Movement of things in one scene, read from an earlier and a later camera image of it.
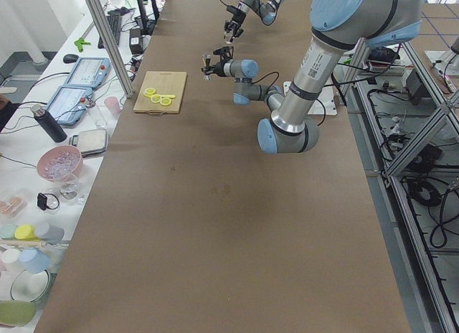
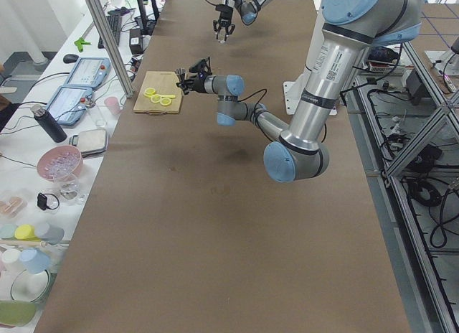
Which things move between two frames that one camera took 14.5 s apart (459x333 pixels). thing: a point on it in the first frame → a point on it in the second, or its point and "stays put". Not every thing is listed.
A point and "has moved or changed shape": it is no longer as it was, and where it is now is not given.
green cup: x=7 y=231 stays put
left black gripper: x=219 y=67 → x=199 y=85
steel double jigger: x=206 y=69 has moved or changed shape
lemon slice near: x=165 y=102 stays put
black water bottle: x=49 y=123 stays put
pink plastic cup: x=113 y=105 stays put
